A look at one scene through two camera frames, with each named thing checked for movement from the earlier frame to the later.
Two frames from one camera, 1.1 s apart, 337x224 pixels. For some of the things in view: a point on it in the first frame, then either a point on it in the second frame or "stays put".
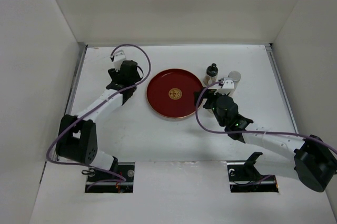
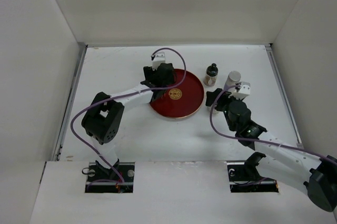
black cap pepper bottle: x=210 y=76 stays put
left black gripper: x=115 y=74 -> x=149 y=73
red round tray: x=170 y=93 stays put
